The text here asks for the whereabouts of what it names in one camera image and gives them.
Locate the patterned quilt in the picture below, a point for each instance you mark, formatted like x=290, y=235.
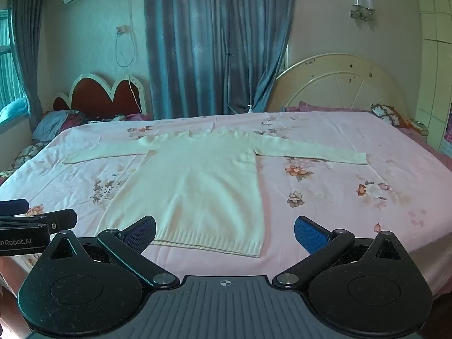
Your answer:
x=21, y=159

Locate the purple cloth bundle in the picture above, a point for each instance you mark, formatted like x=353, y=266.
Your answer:
x=325, y=107

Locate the bedside table clutter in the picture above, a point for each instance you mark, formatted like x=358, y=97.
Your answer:
x=418, y=127

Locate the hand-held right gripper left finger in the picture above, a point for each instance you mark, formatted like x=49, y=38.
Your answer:
x=140, y=236

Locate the wall socket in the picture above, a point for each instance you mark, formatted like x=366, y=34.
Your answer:
x=122, y=29

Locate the white heart headboard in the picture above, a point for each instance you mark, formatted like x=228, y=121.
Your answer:
x=106, y=99

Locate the wall lamp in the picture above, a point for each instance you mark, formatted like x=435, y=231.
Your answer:
x=362, y=7

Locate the grey curtain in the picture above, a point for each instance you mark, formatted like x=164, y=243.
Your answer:
x=28, y=42

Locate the blue curtain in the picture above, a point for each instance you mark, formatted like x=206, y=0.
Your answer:
x=212, y=42

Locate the cream wardrobe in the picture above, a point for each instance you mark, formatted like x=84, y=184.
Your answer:
x=436, y=60

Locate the teal cushion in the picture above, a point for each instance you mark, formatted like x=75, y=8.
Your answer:
x=14, y=111

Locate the patterned pillow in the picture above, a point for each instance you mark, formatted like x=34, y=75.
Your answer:
x=388, y=115

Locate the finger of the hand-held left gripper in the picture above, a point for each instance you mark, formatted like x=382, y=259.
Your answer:
x=16, y=206
x=53, y=220

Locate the pink floral bed sheet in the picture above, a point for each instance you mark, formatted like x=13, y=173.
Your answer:
x=335, y=190

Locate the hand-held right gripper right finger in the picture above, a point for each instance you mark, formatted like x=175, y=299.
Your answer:
x=311, y=236

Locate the window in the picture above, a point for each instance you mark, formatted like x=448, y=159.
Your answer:
x=9, y=70

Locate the cream round headboard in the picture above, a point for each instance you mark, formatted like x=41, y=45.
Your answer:
x=335, y=84

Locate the white knit sweater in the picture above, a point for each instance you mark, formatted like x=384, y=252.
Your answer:
x=197, y=183

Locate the blue pillow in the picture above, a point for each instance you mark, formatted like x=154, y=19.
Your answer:
x=53, y=123

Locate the pile of clothes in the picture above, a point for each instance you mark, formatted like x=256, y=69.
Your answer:
x=116, y=117

